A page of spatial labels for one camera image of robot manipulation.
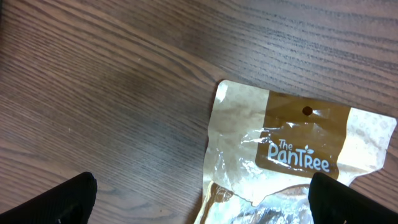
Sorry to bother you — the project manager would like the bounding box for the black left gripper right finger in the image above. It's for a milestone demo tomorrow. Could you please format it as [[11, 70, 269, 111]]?
[[308, 172, 397, 224]]

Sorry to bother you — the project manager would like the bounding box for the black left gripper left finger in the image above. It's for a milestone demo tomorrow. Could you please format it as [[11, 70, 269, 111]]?
[[1, 172, 97, 224]]

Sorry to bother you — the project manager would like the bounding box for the brown snack pouch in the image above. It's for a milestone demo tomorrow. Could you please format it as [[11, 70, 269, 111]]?
[[196, 80, 397, 223]]

